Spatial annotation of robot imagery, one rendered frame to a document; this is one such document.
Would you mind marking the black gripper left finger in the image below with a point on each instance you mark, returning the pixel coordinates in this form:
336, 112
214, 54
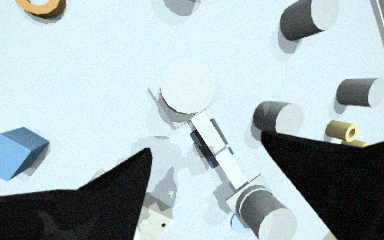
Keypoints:
106, 208

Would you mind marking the small blue block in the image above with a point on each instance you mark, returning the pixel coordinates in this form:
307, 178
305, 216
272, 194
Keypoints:
19, 149

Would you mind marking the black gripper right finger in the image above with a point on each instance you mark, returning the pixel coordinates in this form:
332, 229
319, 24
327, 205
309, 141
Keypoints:
343, 184

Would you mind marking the grey cylinder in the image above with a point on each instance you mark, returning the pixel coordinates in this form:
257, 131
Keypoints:
187, 85
268, 218
362, 92
308, 17
277, 116

